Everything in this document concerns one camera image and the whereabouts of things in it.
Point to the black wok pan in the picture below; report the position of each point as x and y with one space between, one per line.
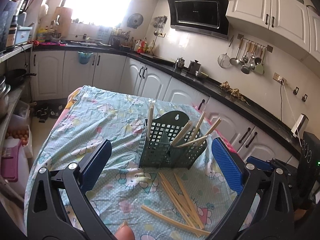
16 76

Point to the red dish cloth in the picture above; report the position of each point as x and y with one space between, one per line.
50 43

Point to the single pale chopstick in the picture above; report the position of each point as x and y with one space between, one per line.
150 120

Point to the black slipper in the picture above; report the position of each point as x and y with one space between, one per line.
42 113
54 110

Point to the small hanging utensil rack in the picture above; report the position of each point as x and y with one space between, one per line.
160 23

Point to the wall power socket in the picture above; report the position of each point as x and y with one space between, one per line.
280 78

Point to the wall utensil rail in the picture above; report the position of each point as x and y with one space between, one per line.
255 42

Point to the tray of brown eggs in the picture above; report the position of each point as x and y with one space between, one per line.
17 136

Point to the grey countertop organizer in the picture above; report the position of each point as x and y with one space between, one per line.
104 35

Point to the cartoon printed tablecloth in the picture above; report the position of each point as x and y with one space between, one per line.
105 120

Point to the kitchen window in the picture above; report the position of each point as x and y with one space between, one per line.
100 2

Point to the black wall hook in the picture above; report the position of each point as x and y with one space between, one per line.
304 98
296 91

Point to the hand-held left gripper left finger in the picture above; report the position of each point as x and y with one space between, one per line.
96 165

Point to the red label oil bottle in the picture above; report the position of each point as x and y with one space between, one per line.
143 46

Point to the steel spoon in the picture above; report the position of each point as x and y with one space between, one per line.
243 59

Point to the blue hanging bin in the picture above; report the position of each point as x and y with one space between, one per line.
85 58

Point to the black kitchen countertop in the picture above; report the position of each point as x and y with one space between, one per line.
200 82

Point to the single wooden chopstick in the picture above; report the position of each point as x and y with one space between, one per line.
198 123
192 141
182 132
213 127

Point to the person's left hand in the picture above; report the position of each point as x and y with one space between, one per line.
125 233

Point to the green spatula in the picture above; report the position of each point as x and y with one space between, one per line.
260 68

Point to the steel kettle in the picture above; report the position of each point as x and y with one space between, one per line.
180 63

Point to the dark sauce bottle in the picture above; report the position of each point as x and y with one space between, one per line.
11 35

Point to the blue-grey plastic box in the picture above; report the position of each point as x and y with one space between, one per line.
24 36

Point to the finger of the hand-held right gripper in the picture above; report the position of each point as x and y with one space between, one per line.
260 162

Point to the black lidded pot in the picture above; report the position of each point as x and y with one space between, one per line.
193 67

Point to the rack of seasoning jars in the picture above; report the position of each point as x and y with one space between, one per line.
121 38

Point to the wooden cutting board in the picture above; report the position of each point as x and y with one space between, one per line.
63 21

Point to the large dark ladle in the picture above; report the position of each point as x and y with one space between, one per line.
246 69

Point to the green plastic utensil basket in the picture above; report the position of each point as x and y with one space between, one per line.
155 152

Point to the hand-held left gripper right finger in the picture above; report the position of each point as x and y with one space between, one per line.
227 165

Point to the ginger roots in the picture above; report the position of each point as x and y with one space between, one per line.
232 91

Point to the yellow oil bottle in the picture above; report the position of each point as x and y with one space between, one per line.
151 48

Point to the white power adapter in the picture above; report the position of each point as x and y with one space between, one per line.
300 125

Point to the steel ladle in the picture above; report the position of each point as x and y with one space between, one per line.
234 60

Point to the white upper kitchen cabinets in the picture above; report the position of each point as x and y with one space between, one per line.
250 5

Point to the stainless steel pot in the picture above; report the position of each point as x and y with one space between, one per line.
4 97

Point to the metal bowl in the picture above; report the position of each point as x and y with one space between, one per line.
200 74

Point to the pink plastic board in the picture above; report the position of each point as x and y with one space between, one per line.
11 162

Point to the black range hood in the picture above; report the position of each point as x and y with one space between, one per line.
197 12

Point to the small wall fan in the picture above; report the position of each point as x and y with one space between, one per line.
135 20

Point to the metal kitchen shelf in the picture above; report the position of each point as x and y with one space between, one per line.
15 52

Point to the pile of wooden chopsticks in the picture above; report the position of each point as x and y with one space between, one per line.
189 201

